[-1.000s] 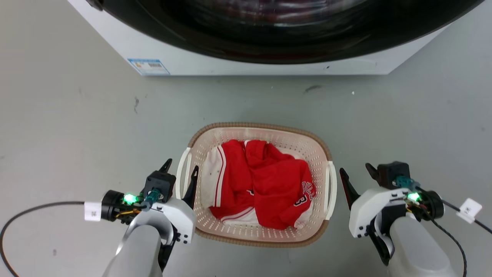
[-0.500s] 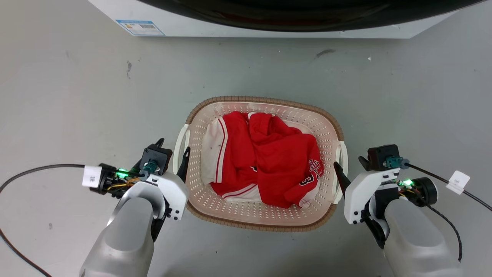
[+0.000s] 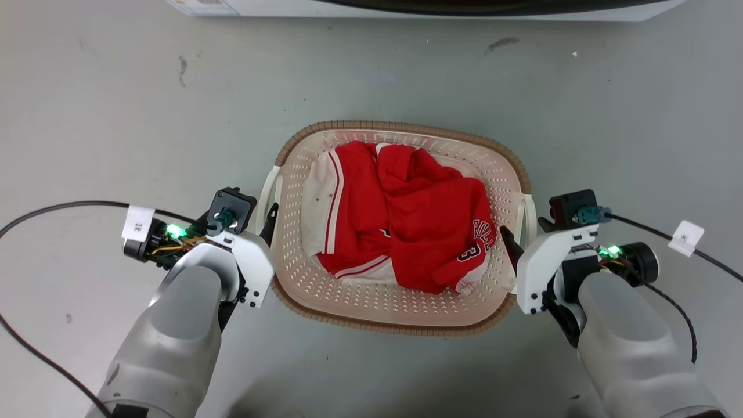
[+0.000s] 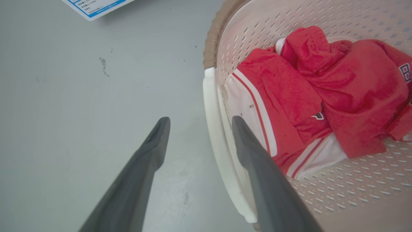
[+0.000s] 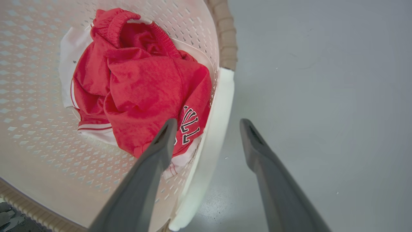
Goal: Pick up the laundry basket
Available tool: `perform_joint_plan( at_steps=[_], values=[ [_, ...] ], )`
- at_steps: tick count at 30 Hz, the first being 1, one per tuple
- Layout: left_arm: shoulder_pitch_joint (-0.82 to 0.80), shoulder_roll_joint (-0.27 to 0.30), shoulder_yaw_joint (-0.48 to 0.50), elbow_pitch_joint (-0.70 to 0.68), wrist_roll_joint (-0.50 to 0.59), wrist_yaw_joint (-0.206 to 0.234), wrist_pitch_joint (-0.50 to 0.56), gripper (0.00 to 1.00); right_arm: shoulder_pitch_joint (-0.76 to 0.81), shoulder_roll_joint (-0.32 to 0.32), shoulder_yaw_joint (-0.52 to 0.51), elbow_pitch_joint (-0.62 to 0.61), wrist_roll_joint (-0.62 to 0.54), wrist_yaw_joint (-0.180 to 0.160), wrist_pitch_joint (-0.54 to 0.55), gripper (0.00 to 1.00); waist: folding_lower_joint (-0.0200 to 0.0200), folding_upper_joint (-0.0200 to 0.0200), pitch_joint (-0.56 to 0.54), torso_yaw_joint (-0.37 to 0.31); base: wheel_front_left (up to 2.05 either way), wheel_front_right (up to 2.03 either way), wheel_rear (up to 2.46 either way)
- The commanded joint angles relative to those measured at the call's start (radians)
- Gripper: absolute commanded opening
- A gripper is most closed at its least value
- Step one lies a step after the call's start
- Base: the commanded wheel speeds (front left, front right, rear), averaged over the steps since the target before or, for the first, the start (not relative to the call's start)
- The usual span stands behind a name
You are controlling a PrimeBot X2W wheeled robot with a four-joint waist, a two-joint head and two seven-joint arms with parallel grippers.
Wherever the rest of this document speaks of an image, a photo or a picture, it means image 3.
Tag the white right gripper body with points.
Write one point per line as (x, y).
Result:
(537, 273)

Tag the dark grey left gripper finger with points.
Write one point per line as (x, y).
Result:
(270, 227)

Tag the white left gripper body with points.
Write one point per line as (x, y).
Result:
(252, 261)

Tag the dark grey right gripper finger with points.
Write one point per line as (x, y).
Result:
(512, 249)

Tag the beige plastic laundry basket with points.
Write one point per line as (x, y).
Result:
(371, 305)

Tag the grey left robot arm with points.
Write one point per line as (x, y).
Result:
(174, 337)

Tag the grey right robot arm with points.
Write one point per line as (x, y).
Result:
(633, 348)

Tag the red basketball jersey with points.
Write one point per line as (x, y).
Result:
(432, 226)

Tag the white and red shorts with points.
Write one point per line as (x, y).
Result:
(348, 197)

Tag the label sticker on washing machine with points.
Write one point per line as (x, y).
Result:
(203, 6)

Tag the white washing machine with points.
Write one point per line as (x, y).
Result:
(441, 8)

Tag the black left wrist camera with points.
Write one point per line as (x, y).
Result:
(233, 208)

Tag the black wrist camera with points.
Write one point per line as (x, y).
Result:
(574, 208)
(233, 208)

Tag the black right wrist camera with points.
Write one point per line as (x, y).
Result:
(574, 208)

